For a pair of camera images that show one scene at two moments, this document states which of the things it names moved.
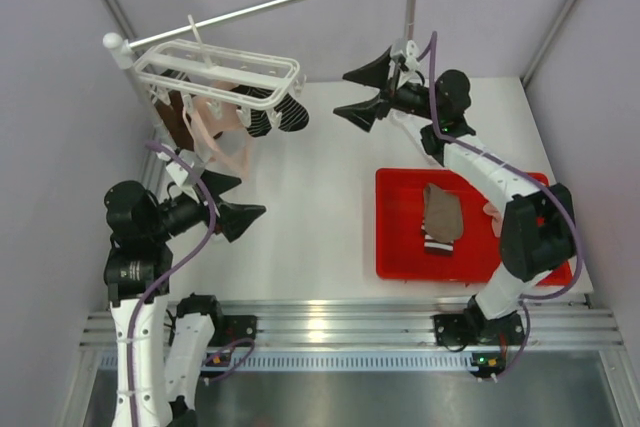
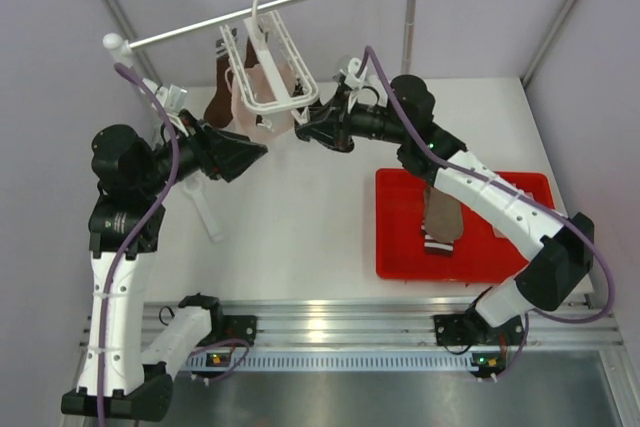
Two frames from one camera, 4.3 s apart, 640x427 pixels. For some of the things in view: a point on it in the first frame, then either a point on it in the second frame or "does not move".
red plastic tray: x=399 y=219 does not move
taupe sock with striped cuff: x=443 y=220 does not move
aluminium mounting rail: x=383 y=335 does not move
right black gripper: x=365 y=115 → x=332 y=125
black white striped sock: x=294 y=116 → x=299 y=90
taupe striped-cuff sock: x=433 y=246 does not move
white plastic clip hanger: x=214 y=77 → x=269 y=70
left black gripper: x=235 y=217 → x=222 y=154
